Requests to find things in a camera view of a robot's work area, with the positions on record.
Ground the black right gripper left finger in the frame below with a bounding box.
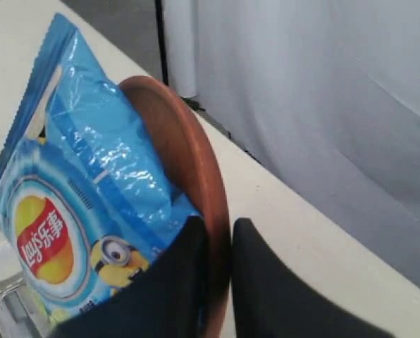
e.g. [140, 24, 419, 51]
[53, 216, 207, 337]

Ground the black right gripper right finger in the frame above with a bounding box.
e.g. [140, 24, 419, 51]
[232, 218, 420, 338]

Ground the brown round plate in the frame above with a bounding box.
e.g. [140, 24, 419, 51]
[119, 75, 231, 337]

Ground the blue Lay's chips bag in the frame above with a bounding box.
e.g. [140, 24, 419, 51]
[0, 14, 197, 324]

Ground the white curtain backdrop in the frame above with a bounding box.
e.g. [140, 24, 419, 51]
[163, 1, 420, 288]

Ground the black metal stand pole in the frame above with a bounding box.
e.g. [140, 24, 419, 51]
[154, 0, 169, 85]

